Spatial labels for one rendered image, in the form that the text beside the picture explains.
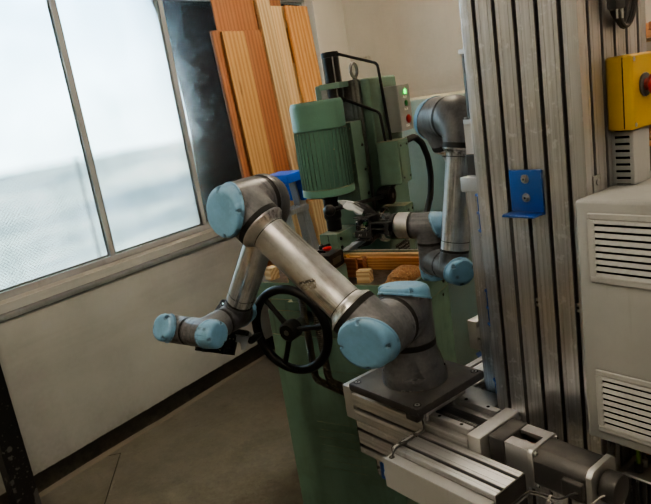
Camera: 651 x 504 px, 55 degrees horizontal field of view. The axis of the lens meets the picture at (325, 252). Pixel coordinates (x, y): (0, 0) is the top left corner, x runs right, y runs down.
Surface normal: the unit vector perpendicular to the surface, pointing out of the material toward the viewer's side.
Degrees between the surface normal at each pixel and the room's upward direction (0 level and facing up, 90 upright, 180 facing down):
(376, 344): 96
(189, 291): 90
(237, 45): 87
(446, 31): 90
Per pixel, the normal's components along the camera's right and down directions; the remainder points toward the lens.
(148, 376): 0.80, 0.02
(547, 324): -0.77, 0.26
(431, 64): -0.58, 0.28
